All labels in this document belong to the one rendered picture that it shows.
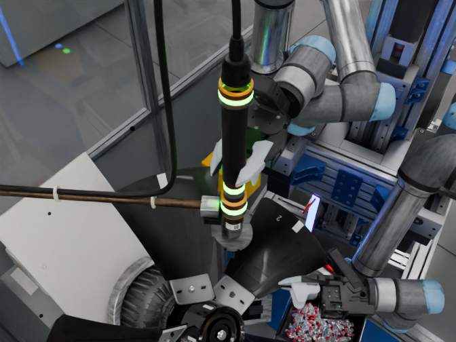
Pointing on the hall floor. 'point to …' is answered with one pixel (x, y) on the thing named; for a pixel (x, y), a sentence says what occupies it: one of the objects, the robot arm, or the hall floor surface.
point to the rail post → (221, 261)
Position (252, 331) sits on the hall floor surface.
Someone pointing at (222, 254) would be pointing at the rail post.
